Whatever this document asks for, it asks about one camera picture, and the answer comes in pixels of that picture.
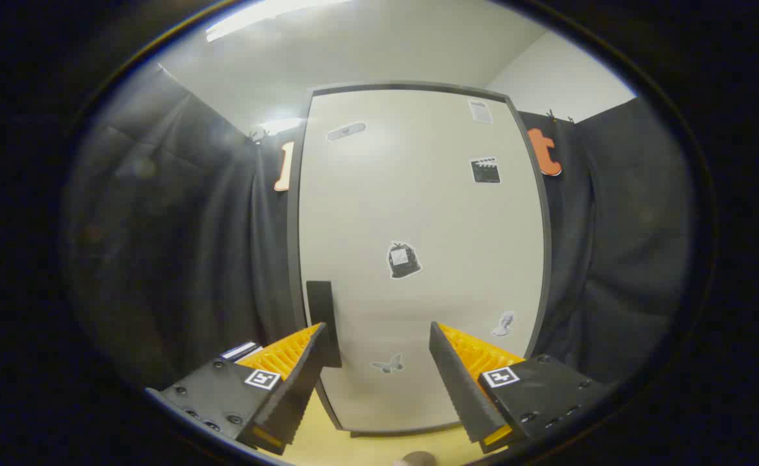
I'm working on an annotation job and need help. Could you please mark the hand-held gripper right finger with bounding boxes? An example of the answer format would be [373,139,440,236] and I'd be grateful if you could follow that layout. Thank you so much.
[429,322,613,454]

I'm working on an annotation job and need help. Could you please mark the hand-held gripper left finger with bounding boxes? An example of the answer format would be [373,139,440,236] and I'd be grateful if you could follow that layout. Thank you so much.
[145,322,328,456]

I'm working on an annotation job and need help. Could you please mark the black door handle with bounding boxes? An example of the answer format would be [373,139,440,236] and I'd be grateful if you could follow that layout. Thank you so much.
[306,280,343,368]

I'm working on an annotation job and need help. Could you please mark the grey shoe cabinet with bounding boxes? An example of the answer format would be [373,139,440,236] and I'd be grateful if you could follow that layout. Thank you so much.
[287,81,553,438]

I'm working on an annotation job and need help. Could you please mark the black backdrop cloth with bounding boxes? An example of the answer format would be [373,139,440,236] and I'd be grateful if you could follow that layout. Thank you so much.
[62,61,694,395]

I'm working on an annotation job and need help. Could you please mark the white shoe cabinet door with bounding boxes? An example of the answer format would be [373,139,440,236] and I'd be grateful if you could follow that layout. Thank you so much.
[297,89,545,433]

